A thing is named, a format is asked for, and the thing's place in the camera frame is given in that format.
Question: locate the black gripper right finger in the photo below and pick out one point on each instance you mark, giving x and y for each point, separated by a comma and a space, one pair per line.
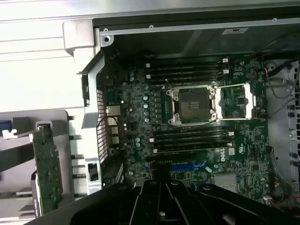
178, 199

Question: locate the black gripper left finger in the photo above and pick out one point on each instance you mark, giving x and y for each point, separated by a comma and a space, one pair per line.
147, 201

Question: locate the long blue expansion slot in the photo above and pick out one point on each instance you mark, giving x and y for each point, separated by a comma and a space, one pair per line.
185, 168

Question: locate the black expansion slot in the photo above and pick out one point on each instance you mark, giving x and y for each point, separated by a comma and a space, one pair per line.
164, 162

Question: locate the silver chipset heatsink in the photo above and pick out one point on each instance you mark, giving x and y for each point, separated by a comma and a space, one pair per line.
225, 180

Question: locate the black RAM slot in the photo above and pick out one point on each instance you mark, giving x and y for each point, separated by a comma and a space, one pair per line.
187, 72
187, 144
187, 62
187, 149
187, 133
187, 68
187, 139
187, 77

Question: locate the green motherboard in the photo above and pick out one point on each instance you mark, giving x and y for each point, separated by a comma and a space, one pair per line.
248, 145

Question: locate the CPU socket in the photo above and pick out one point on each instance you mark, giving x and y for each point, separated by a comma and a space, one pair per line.
189, 105

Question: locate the silver rear port block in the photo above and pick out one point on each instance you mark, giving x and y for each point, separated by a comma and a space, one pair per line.
113, 110

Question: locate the thin metal locking lever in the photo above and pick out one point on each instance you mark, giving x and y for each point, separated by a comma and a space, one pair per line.
167, 80
241, 119

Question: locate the silver socket cover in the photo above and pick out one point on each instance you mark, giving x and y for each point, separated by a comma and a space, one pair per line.
219, 105

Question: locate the grey parts rack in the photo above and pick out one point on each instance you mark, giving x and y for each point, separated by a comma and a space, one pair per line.
64, 122

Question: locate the black open PC case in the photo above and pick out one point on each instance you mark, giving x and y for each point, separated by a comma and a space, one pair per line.
93, 98

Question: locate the beige corner fixture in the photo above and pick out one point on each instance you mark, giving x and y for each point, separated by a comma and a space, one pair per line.
77, 35

